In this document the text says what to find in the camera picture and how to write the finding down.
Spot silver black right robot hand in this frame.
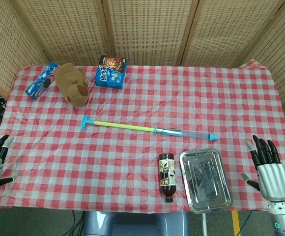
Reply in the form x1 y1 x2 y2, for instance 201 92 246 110
240 135 285 203

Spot long green blue water syringe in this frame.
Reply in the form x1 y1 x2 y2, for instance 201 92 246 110
80 115 219 142

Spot red white checkered tablecloth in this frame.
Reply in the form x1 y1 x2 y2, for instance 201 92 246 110
0 59 285 214

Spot stainless steel rectangular tray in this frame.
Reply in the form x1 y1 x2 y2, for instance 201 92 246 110
179 148 233 214

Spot white table leg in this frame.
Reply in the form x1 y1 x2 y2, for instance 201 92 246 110
201 213 208 236

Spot blue Oreo cookie box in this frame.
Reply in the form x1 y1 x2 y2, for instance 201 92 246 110
25 61 60 100

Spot brown drink bottle with label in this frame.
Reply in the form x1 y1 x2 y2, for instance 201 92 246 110
158 153 177 204

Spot brown capybara plush toy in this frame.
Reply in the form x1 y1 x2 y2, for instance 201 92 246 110
55 62 89 107

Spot grey-blue robot torso base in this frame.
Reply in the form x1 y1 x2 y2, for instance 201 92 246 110
82 210 190 236

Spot blue chocolate chip cookie box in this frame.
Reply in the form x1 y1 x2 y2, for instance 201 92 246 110
94 55 129 89

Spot thin blue floor cable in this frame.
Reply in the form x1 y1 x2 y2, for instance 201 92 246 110
245 211 254 228

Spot black cables under table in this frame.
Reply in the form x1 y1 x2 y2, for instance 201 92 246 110
66 210 85 236

